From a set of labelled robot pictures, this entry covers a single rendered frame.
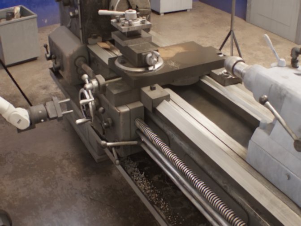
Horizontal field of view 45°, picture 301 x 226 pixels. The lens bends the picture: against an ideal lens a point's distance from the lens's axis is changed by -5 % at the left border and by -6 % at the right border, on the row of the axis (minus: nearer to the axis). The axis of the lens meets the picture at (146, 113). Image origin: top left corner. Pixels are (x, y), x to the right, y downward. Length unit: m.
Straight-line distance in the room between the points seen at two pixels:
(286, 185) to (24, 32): 3.70
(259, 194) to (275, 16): 4.42
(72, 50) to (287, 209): 1.83
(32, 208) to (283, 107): 1.76
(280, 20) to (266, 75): 4.13
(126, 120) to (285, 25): 3.91
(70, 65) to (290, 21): 3.51
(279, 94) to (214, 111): 0.71
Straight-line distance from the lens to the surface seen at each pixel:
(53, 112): 1.90
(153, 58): 1.89
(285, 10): 5.47
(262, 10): 5.80
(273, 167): 1.41
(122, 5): 2.42
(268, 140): 1.42
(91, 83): 1.98
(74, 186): 2.69
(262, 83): 1.45
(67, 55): 2.65
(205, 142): 1.60
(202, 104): 2.10
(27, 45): 4.60
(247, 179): 1.44
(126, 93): 1.91
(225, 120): 1.97
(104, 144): 1.88
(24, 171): 2.90
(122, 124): 1.93
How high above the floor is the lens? 1.76
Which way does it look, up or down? 31 degrees down
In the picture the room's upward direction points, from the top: 1 degrees counter-clockwise
